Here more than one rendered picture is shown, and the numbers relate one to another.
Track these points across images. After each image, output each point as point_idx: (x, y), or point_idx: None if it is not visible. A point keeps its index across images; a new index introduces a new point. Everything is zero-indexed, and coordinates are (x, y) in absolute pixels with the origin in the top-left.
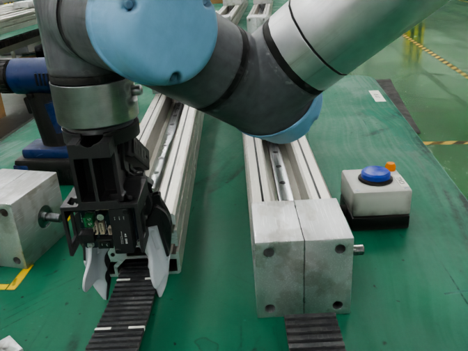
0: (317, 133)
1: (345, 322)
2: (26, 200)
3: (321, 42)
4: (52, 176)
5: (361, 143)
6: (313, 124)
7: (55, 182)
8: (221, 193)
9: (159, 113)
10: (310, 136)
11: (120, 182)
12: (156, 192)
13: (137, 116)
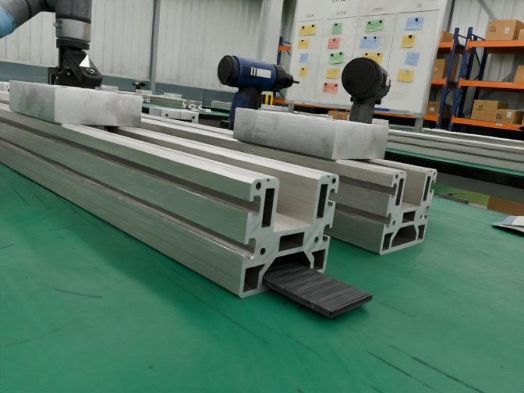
0: (1, 202)
1: None
2: (152, 111)
3: None
4: (160, 110)
5: None
6: (20, 217)
7: (160, 114)
8: None
9: (213, 132)
10: (13, 196)
11: (58, 61)
12: (58, 79)
13: (60, 39)
